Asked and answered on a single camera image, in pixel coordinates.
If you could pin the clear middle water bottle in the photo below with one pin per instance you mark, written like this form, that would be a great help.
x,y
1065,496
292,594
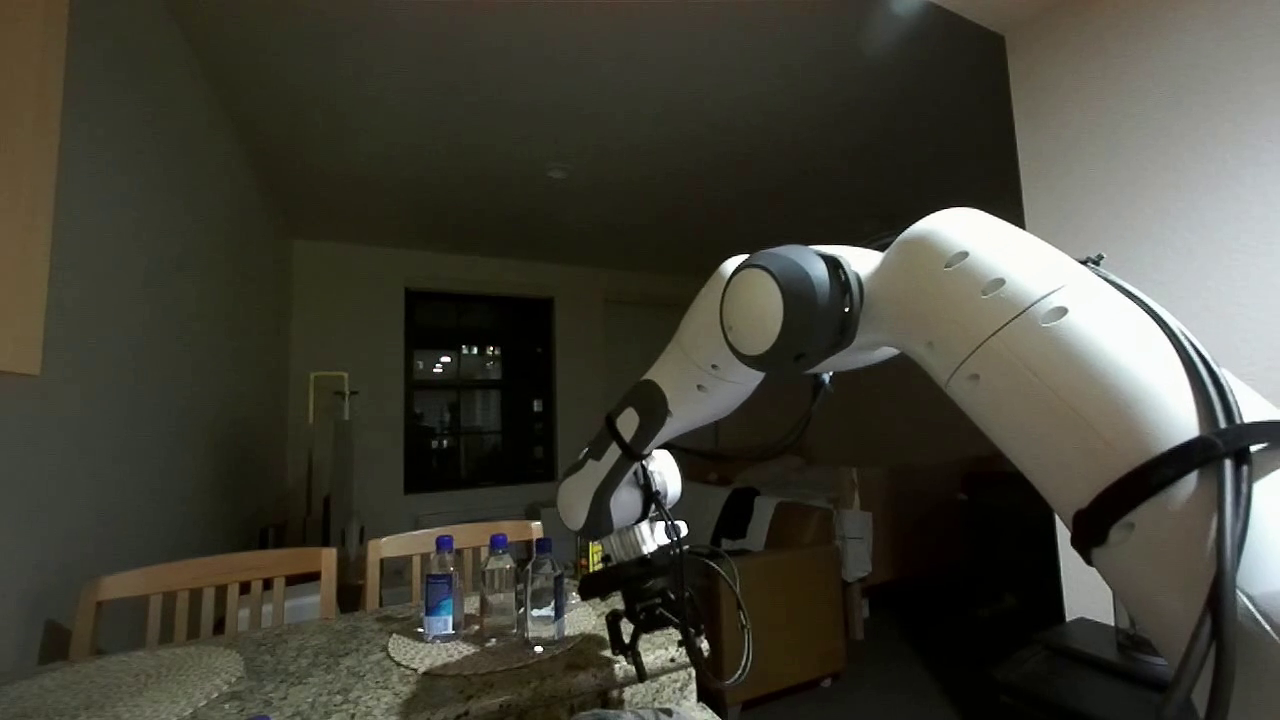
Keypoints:
x,y
499,589

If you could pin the white bag on cabinet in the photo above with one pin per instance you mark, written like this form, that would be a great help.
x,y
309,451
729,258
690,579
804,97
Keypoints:
x,y
729,517

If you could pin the right wooden chair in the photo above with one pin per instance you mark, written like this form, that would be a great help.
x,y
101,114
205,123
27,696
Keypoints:
x,y
399,560

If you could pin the wooden chair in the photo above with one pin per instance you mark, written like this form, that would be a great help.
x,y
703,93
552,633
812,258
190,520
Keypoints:
x,y
210,596
399,560

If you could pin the left wooden chair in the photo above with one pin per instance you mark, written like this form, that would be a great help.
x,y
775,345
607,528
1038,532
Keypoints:
x,y
210,596

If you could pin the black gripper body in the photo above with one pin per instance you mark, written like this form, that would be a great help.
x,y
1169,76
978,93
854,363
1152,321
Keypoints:
x,y
648,594

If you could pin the clear water bottle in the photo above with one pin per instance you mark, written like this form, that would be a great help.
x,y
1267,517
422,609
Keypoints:
x,y
499,589
544,594

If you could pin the dark window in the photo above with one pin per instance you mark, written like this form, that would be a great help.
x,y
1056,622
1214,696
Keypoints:
x,y
476,388

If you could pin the blue label water bottle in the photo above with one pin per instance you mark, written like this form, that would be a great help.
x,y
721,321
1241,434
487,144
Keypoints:
x,y
442,594

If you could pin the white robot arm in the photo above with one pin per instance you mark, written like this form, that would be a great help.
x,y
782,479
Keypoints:
x,y
1152,454

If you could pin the wooden cabinet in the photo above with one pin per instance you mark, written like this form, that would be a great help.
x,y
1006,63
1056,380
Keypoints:
x,y
778,612

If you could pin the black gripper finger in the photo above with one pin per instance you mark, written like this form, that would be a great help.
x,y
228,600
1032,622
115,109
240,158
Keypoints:
x,y
626,640
694,636

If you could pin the clear right water bottle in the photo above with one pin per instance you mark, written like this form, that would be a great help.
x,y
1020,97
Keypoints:
x,y
544,594

